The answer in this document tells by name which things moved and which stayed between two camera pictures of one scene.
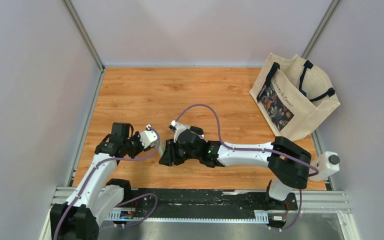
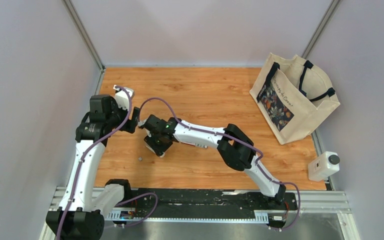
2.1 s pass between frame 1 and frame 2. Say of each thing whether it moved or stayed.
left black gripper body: moved
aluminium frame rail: stayed
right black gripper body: moved
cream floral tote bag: stayed
